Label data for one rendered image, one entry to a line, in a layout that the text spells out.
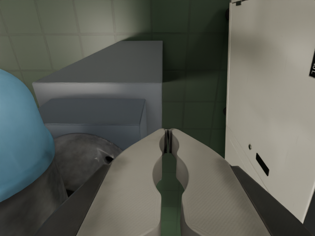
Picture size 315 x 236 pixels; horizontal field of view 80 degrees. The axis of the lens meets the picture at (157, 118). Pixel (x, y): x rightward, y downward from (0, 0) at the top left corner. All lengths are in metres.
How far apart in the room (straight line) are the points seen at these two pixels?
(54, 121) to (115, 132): 0.09
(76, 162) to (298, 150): 0.55
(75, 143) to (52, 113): 0.08
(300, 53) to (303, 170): 0.30
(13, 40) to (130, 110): 1.17
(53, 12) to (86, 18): 0.17
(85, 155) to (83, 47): 1.00
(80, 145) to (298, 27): 0.55
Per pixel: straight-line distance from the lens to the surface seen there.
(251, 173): 1.00
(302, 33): 0.60
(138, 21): 1.14
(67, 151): 0.27
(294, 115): 0.63
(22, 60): 1.42
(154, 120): 0.38
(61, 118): 0.32
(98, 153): 0.27
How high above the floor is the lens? 1.13
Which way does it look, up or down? 63 degrees down
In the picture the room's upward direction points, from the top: 177 degrees counter-clockwise
